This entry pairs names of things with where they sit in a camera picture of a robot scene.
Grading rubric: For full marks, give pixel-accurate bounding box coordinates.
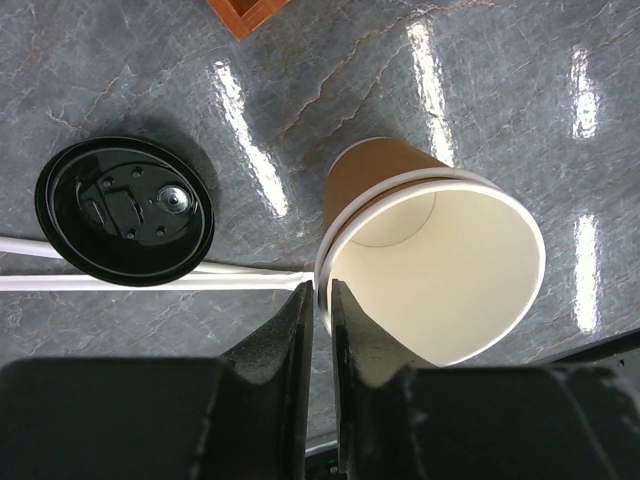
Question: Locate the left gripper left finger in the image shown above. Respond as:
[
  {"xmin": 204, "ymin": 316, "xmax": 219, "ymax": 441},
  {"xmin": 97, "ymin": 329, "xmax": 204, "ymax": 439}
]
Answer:
[{"xmin": 1, "ymin": 283, "xmax": 313, "ymax": 479}]

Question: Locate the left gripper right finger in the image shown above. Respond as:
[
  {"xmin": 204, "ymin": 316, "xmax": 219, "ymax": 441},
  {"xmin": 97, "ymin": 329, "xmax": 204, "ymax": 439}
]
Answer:
[{"xmin": 331, "ymin": 281, "xmax": 639, "ymax": 479}]

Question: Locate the brown paper cup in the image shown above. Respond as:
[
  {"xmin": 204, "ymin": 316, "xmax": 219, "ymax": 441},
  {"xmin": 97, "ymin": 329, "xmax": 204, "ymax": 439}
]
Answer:
[
  {"xmin": 315, "ymin": 137, "xmax": 495, "ymax": 272},
  {"xmin": 316, "ymin": 179, "xmax": 546, "ymax": 367}
]

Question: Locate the black plastic cup lid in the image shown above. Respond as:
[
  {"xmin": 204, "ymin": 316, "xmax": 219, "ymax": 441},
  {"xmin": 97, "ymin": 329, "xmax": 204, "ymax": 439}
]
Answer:
[{"xmin": 34, "ymin": 136, "xmax": 215, "ymax": 287}]

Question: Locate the orange compartment tray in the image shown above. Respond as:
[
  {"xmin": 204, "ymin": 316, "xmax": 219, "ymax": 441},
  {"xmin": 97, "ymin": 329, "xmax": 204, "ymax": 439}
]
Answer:
[{"xmin": 207, "ymin": 0, "xmax": 289, "ymax": 41}]

